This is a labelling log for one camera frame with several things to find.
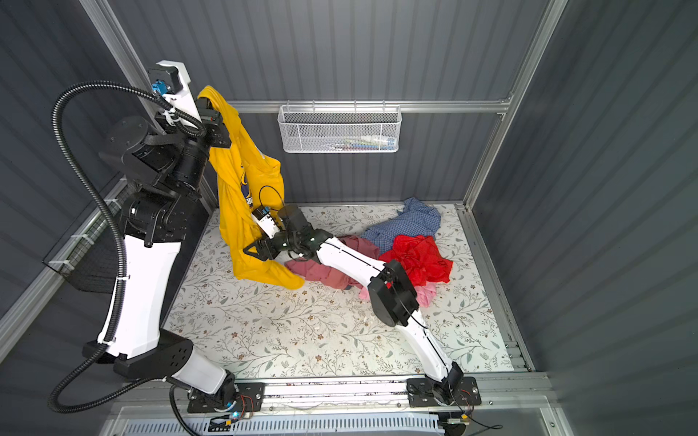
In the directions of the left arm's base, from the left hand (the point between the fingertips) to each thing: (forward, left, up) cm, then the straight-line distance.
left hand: (203, 89), depth 48 cm
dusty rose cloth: (-2, -18, -63) cm, 65 cm away
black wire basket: (-11, +37, -32) cm, 50 cm away
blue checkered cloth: (+19, -52, -57) cm, 80 cm away
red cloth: (0, -51, -58) cm, 77 cm away
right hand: (-2, +3, -45) cm, 45 cm away
